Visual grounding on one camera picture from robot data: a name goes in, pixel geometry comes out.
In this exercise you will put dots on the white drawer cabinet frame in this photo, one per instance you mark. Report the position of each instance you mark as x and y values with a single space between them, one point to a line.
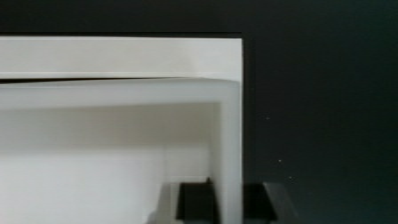
119 126

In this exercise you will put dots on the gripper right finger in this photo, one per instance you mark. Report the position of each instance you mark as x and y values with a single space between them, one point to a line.
268 208

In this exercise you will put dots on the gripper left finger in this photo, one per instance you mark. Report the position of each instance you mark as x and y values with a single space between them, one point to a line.
197 206

